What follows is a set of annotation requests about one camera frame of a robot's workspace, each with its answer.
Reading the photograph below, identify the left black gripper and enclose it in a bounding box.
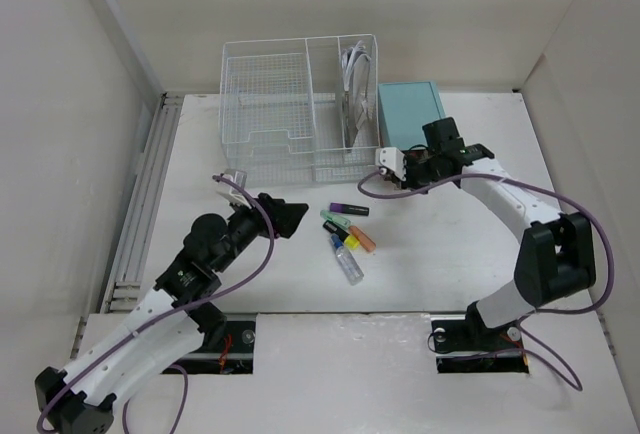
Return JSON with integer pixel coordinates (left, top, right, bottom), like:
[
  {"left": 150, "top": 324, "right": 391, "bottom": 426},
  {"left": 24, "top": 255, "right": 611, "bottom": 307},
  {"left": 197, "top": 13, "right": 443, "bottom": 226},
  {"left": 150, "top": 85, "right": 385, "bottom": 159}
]
[{"left": 212, "top": 193, "right": 306, "bottom": 273}]

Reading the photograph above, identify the grey setup guide booklet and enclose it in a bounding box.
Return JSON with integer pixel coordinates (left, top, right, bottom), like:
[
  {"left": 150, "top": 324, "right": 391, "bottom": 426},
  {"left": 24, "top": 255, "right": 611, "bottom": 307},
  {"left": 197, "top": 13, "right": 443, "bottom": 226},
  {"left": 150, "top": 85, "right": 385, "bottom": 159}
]
[{"left": 341, "top": 55, "right": 371, "bottom": 149}]

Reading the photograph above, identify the clear blue-cap bottle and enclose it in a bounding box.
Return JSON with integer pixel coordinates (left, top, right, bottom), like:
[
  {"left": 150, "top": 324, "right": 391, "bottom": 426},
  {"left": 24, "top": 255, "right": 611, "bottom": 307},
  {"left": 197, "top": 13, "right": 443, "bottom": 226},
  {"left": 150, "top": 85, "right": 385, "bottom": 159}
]
[{"left": 330, "top": 234, "right": 364, "bottom": 286}]

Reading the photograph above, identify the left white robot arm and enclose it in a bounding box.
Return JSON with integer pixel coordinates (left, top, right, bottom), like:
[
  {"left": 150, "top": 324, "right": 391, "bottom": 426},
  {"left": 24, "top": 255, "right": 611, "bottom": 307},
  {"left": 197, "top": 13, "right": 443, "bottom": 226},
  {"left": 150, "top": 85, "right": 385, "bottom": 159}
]
[{"left": 35, "top": 193, "right": 309, "bottom": 433}]

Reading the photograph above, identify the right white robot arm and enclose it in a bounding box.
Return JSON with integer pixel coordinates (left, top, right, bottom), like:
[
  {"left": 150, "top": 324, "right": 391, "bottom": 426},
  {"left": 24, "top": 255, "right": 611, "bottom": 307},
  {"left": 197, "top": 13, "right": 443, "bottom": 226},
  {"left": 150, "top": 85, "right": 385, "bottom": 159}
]
[{"left": 395, "top": 118, "right": 596, "bottom": 348}]

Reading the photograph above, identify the green highlighter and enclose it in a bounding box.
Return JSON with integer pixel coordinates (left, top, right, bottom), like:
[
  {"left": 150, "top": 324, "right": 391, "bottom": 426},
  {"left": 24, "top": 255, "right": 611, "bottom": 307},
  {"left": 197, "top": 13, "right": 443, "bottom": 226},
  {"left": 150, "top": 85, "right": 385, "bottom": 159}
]
[{"left": 320, "top": 210, "right": 352, "bottom": 231}]

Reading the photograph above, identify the purple highlighter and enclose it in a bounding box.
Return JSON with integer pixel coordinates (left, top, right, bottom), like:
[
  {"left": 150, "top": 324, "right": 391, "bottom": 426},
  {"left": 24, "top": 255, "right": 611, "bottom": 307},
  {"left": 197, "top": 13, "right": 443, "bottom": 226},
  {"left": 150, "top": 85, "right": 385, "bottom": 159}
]
[{"left": 329, "top": 203, "right": 370, "bottom": 217}]

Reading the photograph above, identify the teal wooden drawer box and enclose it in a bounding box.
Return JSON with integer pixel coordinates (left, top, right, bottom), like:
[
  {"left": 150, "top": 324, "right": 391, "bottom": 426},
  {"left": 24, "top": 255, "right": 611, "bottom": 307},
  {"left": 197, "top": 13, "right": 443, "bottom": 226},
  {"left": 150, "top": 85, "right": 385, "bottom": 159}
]
[{"left": 378, "top": 81, "right": 446, "bottom": 150}]

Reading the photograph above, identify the yellow highlighter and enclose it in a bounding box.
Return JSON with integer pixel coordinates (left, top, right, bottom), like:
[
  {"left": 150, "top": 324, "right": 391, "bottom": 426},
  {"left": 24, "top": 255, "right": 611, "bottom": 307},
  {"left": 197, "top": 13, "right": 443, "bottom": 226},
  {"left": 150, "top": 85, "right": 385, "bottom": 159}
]
[{"left": 323, "top": 220, "right": 360, "bottom": 250}]

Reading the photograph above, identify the orange highlighter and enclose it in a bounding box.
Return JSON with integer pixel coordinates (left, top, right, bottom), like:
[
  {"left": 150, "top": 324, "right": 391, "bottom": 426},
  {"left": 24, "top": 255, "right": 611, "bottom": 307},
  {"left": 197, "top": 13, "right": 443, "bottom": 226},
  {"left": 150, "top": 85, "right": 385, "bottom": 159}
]
[{"left": 349, "top": 225, "right": 376, "bottom": 253}]

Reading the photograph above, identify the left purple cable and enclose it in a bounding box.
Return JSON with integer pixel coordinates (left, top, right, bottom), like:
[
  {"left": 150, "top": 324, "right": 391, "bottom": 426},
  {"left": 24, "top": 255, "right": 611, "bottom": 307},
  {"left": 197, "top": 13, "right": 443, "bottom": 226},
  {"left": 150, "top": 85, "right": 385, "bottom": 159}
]
[{"left": 35, "top": 175, "right": 279, "bottom": 434}]

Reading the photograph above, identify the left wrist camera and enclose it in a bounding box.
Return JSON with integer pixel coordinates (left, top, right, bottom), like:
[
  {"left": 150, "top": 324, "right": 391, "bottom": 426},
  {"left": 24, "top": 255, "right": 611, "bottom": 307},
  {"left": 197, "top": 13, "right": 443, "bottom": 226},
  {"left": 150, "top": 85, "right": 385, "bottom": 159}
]
[{"left": 212, "top": 169, "right": 251, "bottom": 207}]

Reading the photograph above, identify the white wire desk organizer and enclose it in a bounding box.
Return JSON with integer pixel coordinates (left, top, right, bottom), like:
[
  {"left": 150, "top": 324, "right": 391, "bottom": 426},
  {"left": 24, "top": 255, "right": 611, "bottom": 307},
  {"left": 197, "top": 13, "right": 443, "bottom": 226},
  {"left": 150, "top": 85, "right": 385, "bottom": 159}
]
[{"left": 219, "top": 34, "right": 381, "bottom": 187}]

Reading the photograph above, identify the aluminium rail frame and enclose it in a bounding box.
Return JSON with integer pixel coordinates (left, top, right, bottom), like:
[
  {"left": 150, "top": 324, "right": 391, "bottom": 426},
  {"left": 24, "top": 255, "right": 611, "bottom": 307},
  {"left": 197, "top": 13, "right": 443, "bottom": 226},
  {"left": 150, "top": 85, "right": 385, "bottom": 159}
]
[{"left": 97, "top": 93, "right": 184, "bottom": 314}]

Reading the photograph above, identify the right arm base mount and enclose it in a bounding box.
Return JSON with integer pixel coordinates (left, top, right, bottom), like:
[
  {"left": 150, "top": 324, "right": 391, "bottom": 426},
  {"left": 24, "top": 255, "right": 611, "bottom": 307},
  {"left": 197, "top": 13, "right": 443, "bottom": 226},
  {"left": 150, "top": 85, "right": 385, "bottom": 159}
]
[{"left": 428, "top": 314, "right": 529, "bottom": 374}]

